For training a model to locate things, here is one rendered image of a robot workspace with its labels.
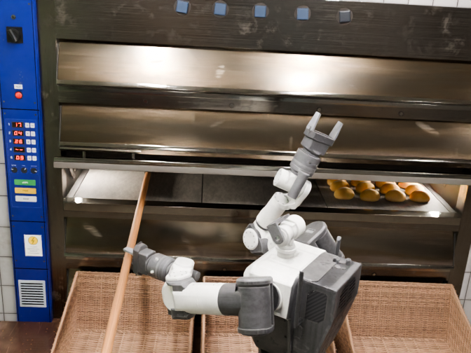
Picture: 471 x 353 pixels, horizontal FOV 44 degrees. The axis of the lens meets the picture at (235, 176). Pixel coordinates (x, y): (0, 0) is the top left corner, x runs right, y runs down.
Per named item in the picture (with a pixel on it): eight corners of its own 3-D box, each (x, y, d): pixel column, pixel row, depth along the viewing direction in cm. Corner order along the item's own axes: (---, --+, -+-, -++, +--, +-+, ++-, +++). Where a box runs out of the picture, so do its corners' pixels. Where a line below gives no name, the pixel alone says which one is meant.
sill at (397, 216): (66, 205, 267) (66, 197, 265) (454, 220, 277) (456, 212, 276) (63, 210, 261) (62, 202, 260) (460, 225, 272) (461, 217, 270)
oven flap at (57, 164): (53, 167, 239) (64, 160, 258) (483, 185, 249) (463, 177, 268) (53, 161, 238) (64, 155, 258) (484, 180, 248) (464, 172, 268)
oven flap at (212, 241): (66, 255, 268) (67, 211, 268) (450, 268, 279) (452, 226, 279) (64, 257, 264) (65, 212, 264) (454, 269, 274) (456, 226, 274)
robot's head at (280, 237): (303, 234, 176) (292, 211, 176) (290, 245, 169) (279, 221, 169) (287, 240, 180) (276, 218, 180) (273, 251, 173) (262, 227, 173)
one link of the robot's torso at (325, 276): (357, 339, 193) (372, 241, 181) (313, 398, 166) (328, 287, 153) (277, 308, 207) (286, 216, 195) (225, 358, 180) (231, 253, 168)
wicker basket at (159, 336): (76, 320, 279) (74, 269, 270) (195, 325, 282) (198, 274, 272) (48, 391, 234) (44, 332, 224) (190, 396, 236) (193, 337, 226)
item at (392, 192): (313, 160, 337) (315, 150, 335) (396, 163, 340) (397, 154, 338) (334, 200, 280) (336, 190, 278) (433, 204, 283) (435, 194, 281)
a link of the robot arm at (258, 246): (270, 255, 224) (314, 254, 208) (244, 260, 216) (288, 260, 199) (266, 225, 225) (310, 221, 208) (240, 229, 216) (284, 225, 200)
